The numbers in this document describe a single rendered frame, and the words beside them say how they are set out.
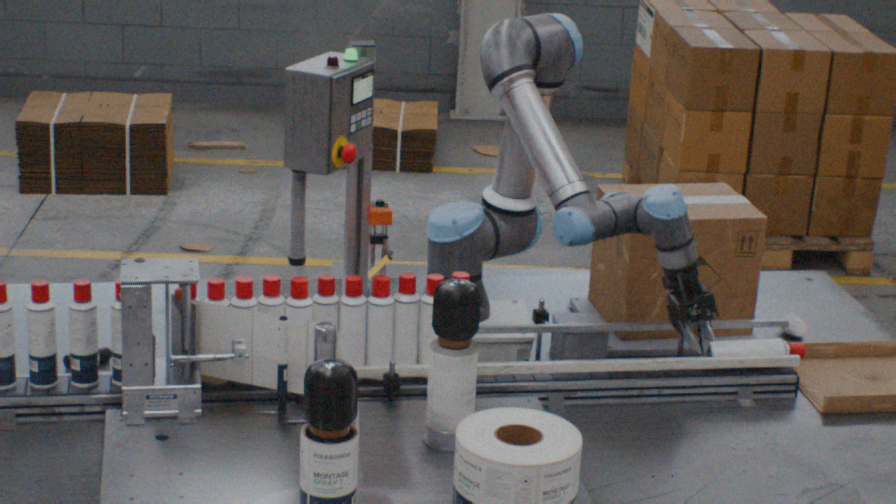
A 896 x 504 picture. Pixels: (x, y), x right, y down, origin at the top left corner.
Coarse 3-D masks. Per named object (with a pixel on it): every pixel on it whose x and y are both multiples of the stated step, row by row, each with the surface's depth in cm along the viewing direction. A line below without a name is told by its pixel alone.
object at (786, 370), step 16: (720, 368) 312; (736, 368) 312; (752, 368) 313; (768, 368) 313; (784, 368) 313; (64, 384) 291; (112, 384) 292; (368, 384) 297; (400, 384) 298; (416, 384) 299
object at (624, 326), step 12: (540, 324) 308; (552, 324) 308; (564, 324) 308; (576, 324) 309; (588, 324) 309; (600, 324) 309; (612, 324) 310; (624, 324) 310; (636, 324) 310; (648, 324) 311; (660, 324) 311; (696, 324) 312; (720, 324) 313; (732, 324) 314; (744, 324) 314; (756, 324) 315; (768, 324) 315; (780, 324) 316
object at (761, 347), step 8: (712, 344) 310; (720, 344) 311; (728, 344) 311; (736, 344) 311; (744, 344) 312; (752, 344) 312; (760, 344) 312; (768, 344) 312; (776, 344) 313; (784, 344) 313; (792, 344) 315; (800, 344) 315; (712, 352) 309; (720, 352) 310; (728, 352) 310; (736, 352) 310; (744, 352) 311; (752, 352) 311; (760, 352) 311; (768, 352) 312; (776, 352) 312; (784, 352) 312; (792, 352) 314; (800, 352) 314
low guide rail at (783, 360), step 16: (368, 368) 296; (384, 368) 296; (400, 368) 297; (416, 368) 297; (480, 368) 299; (496, 368) 300; (512, 368) 301; (528, 368) 301; (544, 368) 302; (560, 368) 302; (576, 368) 303; (592, 368) 304; (608, 368) 304; (624, 368) 305; (640, 368) 305; (656, 368) 306; (672, 368) 306; (688, 368) 307; (704, 368) 308
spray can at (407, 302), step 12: (408, 276) 295; (408, 288) 295; (396, 300) 296; (408, 300) 295; (396, 312) 296; (408, 312) 296; (396, 324) 297; (408, 324) 296; (396, 336) 298; (408, 336) 297; (396, 348) 299; (408, 348) 298; (396, 360) 299; (408, 360) 299
